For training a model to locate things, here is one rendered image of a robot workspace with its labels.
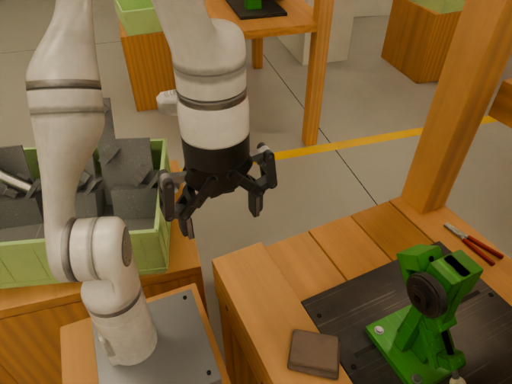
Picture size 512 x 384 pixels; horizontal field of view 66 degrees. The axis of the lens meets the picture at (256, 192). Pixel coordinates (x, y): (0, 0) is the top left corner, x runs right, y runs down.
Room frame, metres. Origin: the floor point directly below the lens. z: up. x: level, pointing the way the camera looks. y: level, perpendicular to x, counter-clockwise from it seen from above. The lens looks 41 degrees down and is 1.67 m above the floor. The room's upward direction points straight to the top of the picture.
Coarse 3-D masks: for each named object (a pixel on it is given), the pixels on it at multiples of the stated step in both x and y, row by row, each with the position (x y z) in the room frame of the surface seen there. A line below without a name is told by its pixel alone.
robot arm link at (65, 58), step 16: (64, 0) 0.54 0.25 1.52; (80, 0) 0.54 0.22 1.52; (64, 16) 0.52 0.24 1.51; (80, 16) 0.52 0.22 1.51; (48, 32) 0.51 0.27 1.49; (64, 32) 0.50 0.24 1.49; (80, 32) 0.51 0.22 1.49; (48, 48) 0.48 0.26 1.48; (64, 48) 0.48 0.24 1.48; (80, 48) 0.49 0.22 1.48; (32, 64) 0.47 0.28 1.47; (48, 64) 0.47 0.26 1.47; (64, 64) 0.47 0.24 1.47; (80, 64) 0.48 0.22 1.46; (96, 64) 0.51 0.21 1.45; (32, 80) 0.46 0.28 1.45; (48, 80) 0.45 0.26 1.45; (64, 80) 0.46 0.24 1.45; (80, 80) 0.47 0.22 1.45; (96, 80) 0.49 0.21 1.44
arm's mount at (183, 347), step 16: (160, 304) 0.46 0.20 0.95; (176, 304) 0.46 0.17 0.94; (192, 304) 0.46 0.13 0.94; (160, 320) 0.43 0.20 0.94; (176, 320) 0.43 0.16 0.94; (192, 320) 0.43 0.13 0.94; (96, 336) 0.39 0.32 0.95; (160, 336) 0.39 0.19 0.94; (176, 336) 0.39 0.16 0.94; (192, 336) 0.39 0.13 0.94; (96, 352) 0.36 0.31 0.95; (160, 352) 0.36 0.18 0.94; (176, 352) 0.36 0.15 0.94; (192, 352) 0.36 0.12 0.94; (208, 352) 0.36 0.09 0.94; (112, 368) 0.33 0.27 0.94; (128, 368) 0.33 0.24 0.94; (144, 368) 0.33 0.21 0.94; (160, 368) 0.33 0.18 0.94; (176, 368) 0.33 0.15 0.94; (192, 368) 0.33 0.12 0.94; (208, 368) 0.33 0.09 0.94
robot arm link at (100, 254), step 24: (72, 240) 0.35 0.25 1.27; (96, 240) 0.35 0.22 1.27; (120, 240) 0.36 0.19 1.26; (72, 264) 0.33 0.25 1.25; (96, 264) 0.33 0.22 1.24; (120, 264) 0.34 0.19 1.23; (96, 288) 0.36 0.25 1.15; (120, 288) 0.33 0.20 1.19; (96, 312) 0.33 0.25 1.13; (120, 312) 0.34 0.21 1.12
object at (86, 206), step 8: (88, 168) 0.91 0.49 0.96; (88, 184) 0.88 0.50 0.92; (80, 192) 0.84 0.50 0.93; (96, 192) 0.84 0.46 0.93; (80, 200) 0.82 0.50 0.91; (88, 200) 0.82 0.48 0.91; (96, 200) 0.82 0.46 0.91; (80, 208) 0.81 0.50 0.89; (88, 208) 0.81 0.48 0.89; (96, 208) 0.81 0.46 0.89; (80, 216) 0.79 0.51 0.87; (88, 216) 0.80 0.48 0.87; (96, 216) 0.80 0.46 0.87
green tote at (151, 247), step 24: (96, 168) 1.03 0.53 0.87; (168, 168) 1.02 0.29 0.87; (24, 240) 0.63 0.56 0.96; (144, 240) 0.66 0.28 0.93; (168, 240) 0.76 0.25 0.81; (0, 264) 0.61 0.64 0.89; (24, 264) 0.62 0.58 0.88; (48, 264) 0.63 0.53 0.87; (144, 264) 0.65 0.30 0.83; (0, 288) 0.61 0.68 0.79
